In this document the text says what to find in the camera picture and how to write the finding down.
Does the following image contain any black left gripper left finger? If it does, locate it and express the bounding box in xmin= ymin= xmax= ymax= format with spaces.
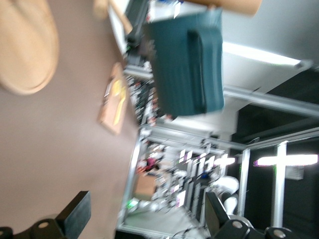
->
xmin=0 ymin=190 xmax=92 ymax=239

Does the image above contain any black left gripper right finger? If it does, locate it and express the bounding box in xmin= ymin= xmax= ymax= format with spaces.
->
xmin=204 ymin=191 xmax=300 ymax=239

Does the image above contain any teal mug yellow inside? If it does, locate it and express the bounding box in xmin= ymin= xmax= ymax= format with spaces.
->
xmin=143 ymin=6 xmax=225 ymax=118

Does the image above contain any wooden mug rack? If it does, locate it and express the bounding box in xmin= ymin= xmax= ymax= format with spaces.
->
xmin=0 ymin=0 xmax=263 ymax=97

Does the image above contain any ceiling light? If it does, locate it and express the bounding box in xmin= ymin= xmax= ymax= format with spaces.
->
xmin=178 ymin=149 xmax=236 ymax=172
xmin=253 ymin=153 xmax=319 ymax=168

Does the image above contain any brown cardboard box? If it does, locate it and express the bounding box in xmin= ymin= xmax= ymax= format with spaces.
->
xmin=134 ymin=175 xmax=157 ymax=198

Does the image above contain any wooden cutting board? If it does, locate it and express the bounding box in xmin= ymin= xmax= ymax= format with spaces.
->
xmin=96 ymin=61 xmax=131 ymax=137

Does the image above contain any aluminium frame structure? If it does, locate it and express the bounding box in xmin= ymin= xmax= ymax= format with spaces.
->
xmin=117 ymin=57 xmax=319 ymax=239

